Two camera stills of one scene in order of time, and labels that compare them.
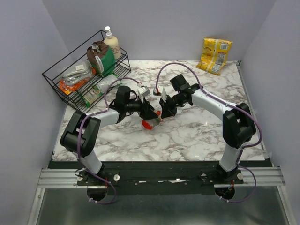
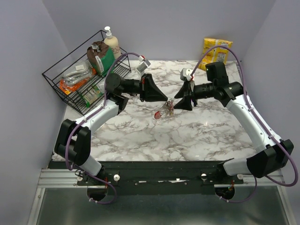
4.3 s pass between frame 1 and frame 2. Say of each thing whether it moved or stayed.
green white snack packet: stayed
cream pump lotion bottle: stayed
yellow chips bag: stayed
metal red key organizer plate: moved
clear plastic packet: stayed
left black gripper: moved
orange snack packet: stayed
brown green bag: stayed
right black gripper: moved
